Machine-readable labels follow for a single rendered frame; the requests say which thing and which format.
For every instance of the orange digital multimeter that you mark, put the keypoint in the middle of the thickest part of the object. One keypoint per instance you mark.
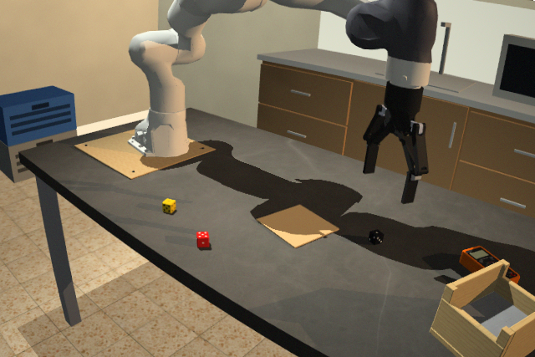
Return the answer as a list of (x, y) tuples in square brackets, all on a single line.
[(477, 258)]

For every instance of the yellow die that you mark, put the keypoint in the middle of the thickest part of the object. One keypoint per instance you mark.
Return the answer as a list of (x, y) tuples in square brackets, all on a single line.
[(168, 205)]

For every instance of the wooden crate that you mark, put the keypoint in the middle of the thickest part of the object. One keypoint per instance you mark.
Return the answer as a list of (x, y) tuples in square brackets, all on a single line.
[(495, 302)]

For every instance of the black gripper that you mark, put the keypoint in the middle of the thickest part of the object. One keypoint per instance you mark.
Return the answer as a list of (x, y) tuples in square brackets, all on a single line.
[(407, 102)]

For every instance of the tan flat mat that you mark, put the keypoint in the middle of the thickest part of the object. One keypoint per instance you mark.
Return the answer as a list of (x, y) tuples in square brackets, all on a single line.
[(297, 225)]

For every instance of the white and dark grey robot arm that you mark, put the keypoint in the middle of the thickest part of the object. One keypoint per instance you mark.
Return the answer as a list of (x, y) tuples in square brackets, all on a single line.
[(405, 28)]

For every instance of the black die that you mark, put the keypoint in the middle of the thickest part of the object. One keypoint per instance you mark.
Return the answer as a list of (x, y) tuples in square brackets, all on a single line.
[(376, 237)]

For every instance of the red die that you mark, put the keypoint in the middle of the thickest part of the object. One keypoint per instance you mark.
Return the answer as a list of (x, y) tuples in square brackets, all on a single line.
[(202, 239)]

